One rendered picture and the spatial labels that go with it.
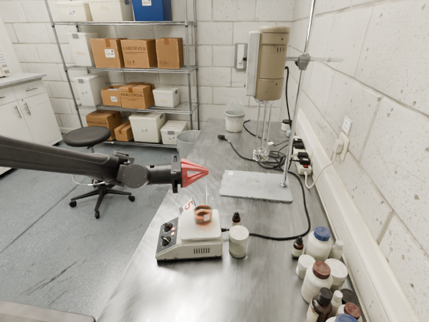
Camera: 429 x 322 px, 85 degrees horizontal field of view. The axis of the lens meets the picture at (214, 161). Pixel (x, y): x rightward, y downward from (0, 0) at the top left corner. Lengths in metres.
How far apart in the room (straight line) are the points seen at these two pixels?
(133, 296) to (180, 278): 0.13
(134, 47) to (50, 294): 2.23
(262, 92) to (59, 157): 0.63
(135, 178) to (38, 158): 0.19
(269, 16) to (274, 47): 2.08
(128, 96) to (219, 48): 1.15
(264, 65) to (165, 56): 1.95
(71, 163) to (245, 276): 0.53
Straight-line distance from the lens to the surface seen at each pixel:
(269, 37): 0.83
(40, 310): 1.34
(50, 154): 0.51
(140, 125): 2.98
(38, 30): 3.91
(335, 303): 0.70
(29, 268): 2.07
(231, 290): 0.72
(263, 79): 0.85
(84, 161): 0.56
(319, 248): 0.75
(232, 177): 1.09
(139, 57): 2.83
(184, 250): 0.74
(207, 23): 2.95
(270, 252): 0.81
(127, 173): 0.58
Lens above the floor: 1.36
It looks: 29 degrees down
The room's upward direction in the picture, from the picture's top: straight up
